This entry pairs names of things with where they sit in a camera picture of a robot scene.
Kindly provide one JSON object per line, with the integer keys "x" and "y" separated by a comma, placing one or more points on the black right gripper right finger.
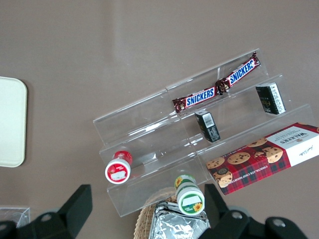
{"x": 219, "y": 214}

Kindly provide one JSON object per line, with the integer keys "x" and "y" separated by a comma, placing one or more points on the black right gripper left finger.
{"x": 74, "y": 209}

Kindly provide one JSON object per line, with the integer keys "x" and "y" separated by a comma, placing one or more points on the light wicker basket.
{"x": 144, "y": 219}

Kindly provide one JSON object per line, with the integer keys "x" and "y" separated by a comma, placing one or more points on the cream plastic serving tray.
{"x": 11, "y": 122}

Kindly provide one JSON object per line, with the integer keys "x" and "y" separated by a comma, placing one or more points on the green lidded sunflower cup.
{"x": 190, "y": 201}

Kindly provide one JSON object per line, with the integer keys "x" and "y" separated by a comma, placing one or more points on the silver foil wrapped pack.
{"x": 177, "y": 226}

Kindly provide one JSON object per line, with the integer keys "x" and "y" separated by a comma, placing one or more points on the red lidded yogurt cup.
{"x": 118, "y": 169}

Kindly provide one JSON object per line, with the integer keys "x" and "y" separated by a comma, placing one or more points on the clear acrylic bottle rack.
{"x": 15, "y": 212}

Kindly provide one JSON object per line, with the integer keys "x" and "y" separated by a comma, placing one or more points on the Walkers red tartan cookie box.
{"x": 261, "y": 161}

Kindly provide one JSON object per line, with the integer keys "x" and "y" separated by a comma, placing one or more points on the small black carton box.
{"x": 270, "y": 98}
{"x": 208, "y": 127}

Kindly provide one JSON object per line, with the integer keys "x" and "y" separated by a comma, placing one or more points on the clear acrylic stepped display riser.
{"x": 149, "y": 139}
{"x": 239, "y": 119}

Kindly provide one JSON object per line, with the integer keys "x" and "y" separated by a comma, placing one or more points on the Snickers chocolate bar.
{"x": 240, "y": 72}
{"x": 199, "y": 95}

